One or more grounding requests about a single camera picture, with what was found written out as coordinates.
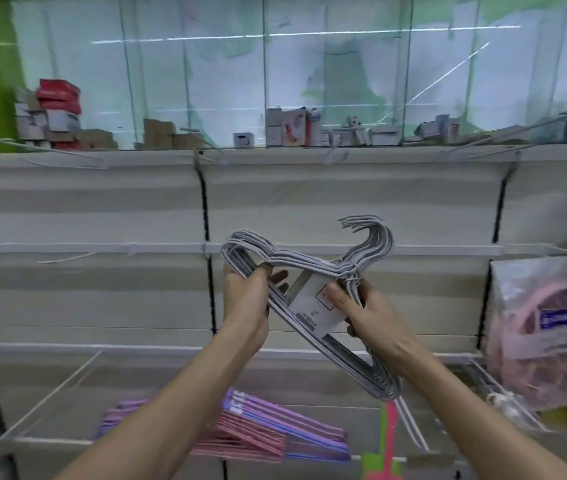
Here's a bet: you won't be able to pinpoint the person's right forearm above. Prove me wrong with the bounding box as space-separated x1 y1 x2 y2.
393 349 567 480

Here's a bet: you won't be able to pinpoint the plastic wrapped pink toilet seat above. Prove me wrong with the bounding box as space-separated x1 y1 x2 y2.
483 255 567 411

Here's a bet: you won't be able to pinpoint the row of pink hangers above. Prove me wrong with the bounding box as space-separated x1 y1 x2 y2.
193 409 287 463

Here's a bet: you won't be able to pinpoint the white display rack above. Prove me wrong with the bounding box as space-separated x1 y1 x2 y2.
0 142 567 480

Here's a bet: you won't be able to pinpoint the green and pink hanging goods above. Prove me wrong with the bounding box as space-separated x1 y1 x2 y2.
362 402 407 480

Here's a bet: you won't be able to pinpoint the grey hanger bundle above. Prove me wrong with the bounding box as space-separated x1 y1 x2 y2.
219 214 404 401

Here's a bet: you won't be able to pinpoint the group of small brown cartons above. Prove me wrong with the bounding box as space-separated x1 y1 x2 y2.
78 118 209 151

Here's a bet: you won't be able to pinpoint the person's right hand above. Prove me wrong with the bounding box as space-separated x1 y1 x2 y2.
323 282 427 375

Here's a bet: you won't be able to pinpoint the person's left forearm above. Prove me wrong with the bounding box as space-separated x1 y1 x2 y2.
58 329 264 480

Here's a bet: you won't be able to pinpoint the person's left hand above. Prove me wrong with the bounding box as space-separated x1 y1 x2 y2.
221 264 290 353

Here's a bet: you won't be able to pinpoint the stack of red white boxes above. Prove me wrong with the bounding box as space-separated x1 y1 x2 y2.
13 78 84 151

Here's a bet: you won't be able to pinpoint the white box with red print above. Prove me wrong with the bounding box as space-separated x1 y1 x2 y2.
265 107 324 148

